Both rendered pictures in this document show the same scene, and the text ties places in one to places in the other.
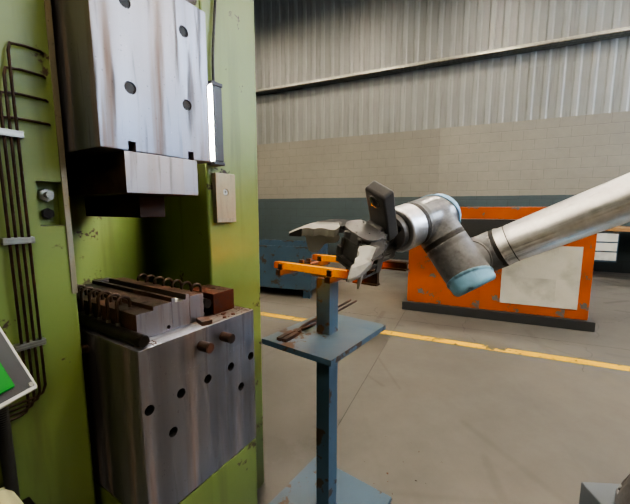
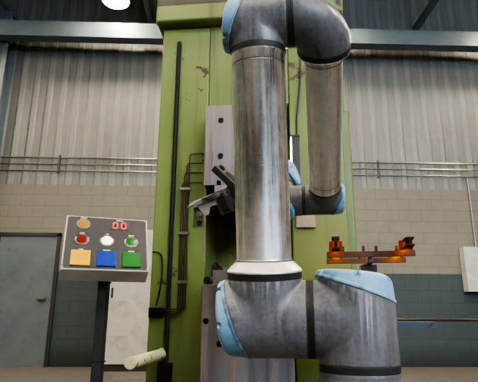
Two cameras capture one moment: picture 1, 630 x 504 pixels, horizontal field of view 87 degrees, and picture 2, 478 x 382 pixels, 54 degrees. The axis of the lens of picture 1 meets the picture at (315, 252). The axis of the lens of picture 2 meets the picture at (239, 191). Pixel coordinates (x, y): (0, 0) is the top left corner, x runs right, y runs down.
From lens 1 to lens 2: 1.53 m
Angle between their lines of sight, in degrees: 67
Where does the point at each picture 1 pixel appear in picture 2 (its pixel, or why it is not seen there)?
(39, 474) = (177, 353)
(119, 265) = not seen: hidden behind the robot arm
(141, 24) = (227, 126)
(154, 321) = (223, 276)
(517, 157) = not seen: outside the picture
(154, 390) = (209, 310)
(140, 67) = (226, 145)
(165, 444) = (213, 349)
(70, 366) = (197, 301)
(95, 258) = not seen: hidden behind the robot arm
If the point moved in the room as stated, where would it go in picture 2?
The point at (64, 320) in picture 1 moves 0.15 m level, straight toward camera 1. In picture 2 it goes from (197, 275) to (180, 272)
